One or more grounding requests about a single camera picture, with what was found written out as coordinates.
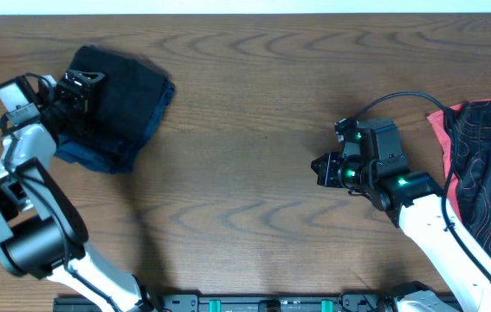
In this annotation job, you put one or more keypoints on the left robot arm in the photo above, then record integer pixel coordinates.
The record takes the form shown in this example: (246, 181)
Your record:
(41, 232)

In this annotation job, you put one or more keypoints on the black polo shirt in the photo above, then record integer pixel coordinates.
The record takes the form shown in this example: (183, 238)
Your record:
(123, 71)

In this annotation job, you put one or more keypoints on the folded navy blue garment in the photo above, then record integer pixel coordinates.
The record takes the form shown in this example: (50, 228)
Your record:
(111, 151)

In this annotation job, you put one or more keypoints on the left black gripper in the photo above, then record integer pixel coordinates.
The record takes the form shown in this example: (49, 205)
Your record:
(81, 102)

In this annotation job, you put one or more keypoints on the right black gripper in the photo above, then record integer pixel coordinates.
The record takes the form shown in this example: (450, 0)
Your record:
(328, 177)

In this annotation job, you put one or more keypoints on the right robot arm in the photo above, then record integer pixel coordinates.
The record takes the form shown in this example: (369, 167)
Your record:
(372, 164)

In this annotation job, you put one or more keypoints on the red and black patterned garment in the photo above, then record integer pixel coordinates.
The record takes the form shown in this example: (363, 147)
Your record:
(466, 146)

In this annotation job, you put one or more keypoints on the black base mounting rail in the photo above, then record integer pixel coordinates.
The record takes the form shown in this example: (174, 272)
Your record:
(349, 301)

